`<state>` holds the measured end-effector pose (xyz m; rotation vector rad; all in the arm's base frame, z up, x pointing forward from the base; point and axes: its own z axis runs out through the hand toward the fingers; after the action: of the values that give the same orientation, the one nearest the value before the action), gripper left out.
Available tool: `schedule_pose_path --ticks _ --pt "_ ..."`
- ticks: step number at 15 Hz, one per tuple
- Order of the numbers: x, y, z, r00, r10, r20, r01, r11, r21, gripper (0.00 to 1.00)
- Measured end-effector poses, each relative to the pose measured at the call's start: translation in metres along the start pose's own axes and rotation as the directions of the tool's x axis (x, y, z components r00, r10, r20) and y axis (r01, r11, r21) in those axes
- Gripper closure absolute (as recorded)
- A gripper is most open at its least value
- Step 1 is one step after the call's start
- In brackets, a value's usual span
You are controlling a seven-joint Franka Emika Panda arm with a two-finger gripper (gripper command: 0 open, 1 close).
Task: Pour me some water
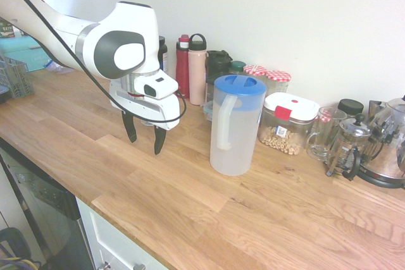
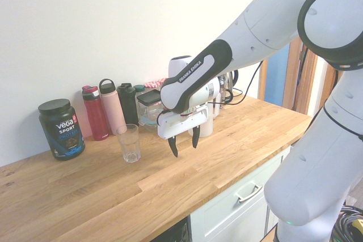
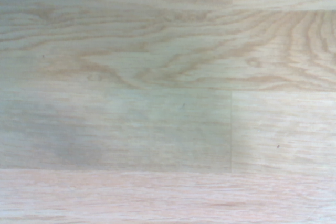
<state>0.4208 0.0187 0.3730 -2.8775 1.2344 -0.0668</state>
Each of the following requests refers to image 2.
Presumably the glass electric kettle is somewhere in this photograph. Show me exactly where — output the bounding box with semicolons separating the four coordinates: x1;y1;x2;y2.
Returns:
218;69;239;107

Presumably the red white checked cloth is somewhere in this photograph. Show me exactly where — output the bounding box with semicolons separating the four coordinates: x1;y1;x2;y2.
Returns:
143;77;168;92

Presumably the glass container with clip lid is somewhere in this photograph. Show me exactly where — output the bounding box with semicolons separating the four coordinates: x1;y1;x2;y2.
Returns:
138;108;161;133

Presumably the clear drinking glass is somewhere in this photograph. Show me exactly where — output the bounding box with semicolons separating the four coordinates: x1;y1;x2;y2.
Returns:
116;124;142;164

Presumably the glass jar with black lid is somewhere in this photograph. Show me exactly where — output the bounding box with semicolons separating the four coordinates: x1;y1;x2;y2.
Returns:
137;90;163;118

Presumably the pink water bottle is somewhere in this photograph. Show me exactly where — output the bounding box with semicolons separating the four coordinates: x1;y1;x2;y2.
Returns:
98;78;128;136

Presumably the wooden door frame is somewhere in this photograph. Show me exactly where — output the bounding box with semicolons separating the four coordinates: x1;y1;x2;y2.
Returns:
266;0;338;118

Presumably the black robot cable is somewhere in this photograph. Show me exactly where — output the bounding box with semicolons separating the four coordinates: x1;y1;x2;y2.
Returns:
211;60;265;106

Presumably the dark under-counter appliance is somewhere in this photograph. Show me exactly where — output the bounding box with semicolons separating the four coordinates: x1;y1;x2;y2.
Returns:
153;215;191;242

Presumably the red water bottle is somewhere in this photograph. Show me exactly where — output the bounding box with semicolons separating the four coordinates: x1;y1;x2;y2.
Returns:
81;84;111;142

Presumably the yellow box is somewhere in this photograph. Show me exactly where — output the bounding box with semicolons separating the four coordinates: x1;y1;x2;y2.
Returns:
350;219;363;242

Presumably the black Vega protein tub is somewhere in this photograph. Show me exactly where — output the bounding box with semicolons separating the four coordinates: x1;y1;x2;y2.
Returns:
38;99;86;161

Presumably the black coiled cable bundle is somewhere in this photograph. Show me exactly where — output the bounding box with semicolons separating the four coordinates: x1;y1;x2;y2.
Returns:
331;205;363;242

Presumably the green lid bottle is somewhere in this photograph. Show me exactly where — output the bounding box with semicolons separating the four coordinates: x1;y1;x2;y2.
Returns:
133;84;146;104

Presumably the black shaker bottle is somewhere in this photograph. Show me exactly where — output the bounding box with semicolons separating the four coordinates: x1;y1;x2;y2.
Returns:
116;82;140;126

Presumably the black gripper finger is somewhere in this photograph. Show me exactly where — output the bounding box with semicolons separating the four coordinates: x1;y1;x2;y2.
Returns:
192;125;200;150
168;135;179;158

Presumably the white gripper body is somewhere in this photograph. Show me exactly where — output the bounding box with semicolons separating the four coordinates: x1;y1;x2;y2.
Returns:
157;105;208;141

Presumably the silver drawer handle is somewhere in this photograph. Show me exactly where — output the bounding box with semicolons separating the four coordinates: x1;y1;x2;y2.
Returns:
234;182;263;203

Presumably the pale green drawer front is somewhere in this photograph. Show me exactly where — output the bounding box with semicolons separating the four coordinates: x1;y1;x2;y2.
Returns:
189;145;293;242

